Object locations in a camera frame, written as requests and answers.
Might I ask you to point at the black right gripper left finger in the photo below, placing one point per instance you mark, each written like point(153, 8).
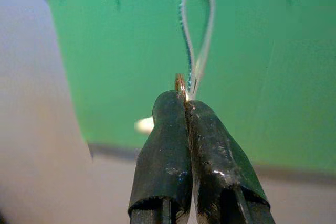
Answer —
point(164, 155)

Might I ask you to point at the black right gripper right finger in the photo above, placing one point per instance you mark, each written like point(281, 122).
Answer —
point(223, 171)

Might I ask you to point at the white knob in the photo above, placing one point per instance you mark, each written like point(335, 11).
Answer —
point(144, 125)

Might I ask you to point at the green hook board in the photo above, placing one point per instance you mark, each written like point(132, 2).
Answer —
point(131, 64)

